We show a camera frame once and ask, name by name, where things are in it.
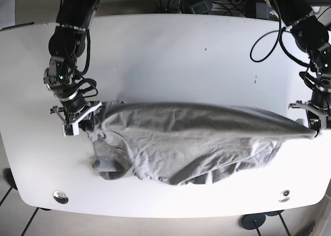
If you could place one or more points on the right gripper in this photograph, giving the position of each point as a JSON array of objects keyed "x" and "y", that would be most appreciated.
[{"x": 76, "y": 109}]

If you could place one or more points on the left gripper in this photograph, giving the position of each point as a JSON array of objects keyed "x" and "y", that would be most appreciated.
[{"x": 318, "y": 108}]

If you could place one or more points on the grey printed T-shirt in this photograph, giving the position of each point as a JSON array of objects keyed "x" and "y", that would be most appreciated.
[{"x": 181, "y": 143}]

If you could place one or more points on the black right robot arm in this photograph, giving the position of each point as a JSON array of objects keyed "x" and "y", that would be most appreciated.
[{"x": 70, "y": 50}]

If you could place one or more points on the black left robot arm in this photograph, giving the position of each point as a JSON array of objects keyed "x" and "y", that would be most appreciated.
[{"x": 311, "y": 37}]

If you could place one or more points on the left silver table grommet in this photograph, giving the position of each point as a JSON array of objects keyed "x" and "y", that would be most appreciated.
[{"x": 60, "y": 197}]

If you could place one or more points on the silver table grommet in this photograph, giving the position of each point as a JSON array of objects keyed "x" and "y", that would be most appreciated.
[
  {"x": 284, "y": 196},
  {"x": 60, "y": 197}
]

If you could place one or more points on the right silver table grommet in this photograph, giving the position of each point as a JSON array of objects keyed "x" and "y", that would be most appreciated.
[{"x": 284, "y": 196}]

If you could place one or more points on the person's blue jeans leg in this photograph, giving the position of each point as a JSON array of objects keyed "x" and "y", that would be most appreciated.
[{"x": 305, "y": 228}]

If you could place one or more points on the black round stand base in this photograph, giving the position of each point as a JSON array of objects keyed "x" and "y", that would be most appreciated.
[{"x": 253, "y": 221}]

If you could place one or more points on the black power adapter box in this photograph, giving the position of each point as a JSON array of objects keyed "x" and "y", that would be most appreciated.
[{"x": 257, "y": 9}]

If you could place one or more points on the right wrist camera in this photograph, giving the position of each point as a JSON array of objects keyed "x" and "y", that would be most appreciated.
[{"x": 71, "y": 129}]

